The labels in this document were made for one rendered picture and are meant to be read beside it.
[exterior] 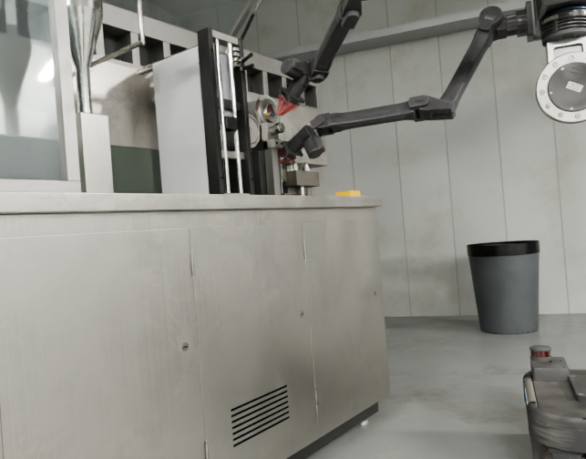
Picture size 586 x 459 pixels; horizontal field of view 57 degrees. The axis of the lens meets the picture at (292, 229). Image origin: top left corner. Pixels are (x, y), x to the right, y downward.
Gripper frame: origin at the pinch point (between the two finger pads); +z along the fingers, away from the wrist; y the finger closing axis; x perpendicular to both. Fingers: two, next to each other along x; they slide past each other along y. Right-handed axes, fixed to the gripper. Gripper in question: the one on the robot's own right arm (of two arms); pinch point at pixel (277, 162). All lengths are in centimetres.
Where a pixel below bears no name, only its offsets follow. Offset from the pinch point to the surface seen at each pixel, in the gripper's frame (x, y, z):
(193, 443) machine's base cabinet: -83, -79, 15
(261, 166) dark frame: -3.4, -13.2, -0.8
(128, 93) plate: 39, -46, 13
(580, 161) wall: -24, 290, -59
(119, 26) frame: 60, -47, 1
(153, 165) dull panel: 16.4, -36.8, 26.2
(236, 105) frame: 6.0, -36.9, -19.3
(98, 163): -2, -78, 6
